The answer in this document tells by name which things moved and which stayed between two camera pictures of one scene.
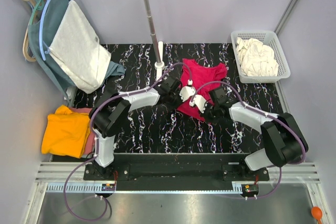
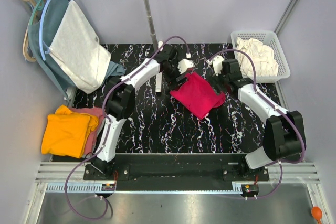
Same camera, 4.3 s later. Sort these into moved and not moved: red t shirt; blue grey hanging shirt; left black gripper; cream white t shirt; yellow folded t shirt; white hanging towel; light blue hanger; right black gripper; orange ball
Moved: left black gripper; red t shirt; right black gripper
Not moved: blue grey hanging shirt; light blue hanger; cream white t shirt; yellow folded t shirt; orange ball; white hanging towel
